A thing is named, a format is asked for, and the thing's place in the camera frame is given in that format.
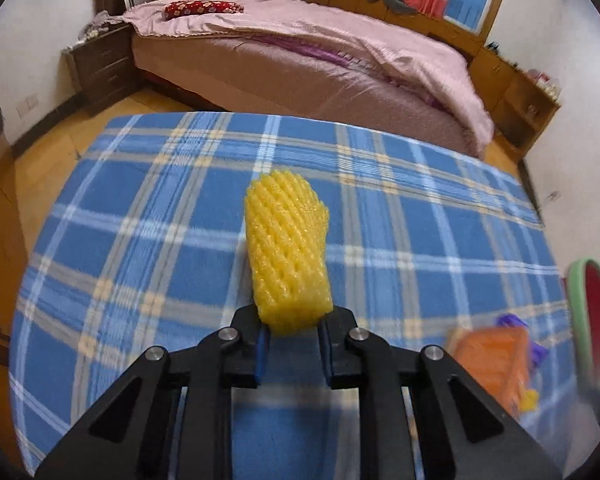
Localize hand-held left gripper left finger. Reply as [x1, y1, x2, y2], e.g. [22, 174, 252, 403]
[35, 305, 273, 480]

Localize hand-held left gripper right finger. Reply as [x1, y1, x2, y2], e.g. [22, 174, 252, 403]
[317, 305, 563, 480]

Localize large yellow foam fruit net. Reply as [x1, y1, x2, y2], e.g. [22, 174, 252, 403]
[244, 171, 334, 337]

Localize orange plastic bag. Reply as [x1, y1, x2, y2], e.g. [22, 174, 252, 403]
[447, 327, 535, 417]

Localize purple wrapper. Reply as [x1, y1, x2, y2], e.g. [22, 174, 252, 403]
[496, 313, 549, 367]

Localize small yellow foam fruit net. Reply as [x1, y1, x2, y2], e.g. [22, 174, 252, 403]
[516, 389, 541, 415]

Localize blue plaid blanket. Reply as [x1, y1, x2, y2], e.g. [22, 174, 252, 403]
[7, 110, 581, 480]

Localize brown wooden bed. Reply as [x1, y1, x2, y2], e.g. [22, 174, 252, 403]
[94, 0, 496, 157]

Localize pink bed blanket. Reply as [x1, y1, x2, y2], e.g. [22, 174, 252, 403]
[122, 0, 496, 157]

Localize long wooden cabinet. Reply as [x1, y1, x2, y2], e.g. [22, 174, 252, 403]
[302, 0, 564, 162]

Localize brown wooden nightstand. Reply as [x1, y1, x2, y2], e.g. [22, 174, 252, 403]
[67, 25, 142, 119]

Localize small bottles on cabinet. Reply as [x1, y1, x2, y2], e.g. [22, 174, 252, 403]
[527, 66, 564, 102]

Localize red floral pillow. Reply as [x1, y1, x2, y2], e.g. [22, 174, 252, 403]
[163, 0, 245, 20]

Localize pile of clothes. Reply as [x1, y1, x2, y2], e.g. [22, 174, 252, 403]
[77, 10, 127, 44]

